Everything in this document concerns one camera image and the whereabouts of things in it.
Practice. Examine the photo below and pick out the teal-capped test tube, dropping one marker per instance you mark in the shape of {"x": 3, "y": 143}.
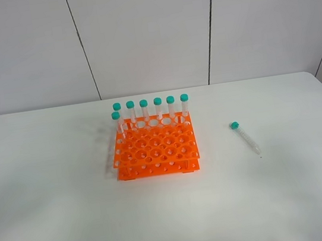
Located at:
{"x": 236, "y": 127}

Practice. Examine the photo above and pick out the orange test tube rack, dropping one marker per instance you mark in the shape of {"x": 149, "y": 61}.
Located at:
{"x": 156, "y": 147}

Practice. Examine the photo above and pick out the second row left tube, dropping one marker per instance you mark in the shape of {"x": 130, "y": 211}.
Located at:
{"x": 120, "y": 127}

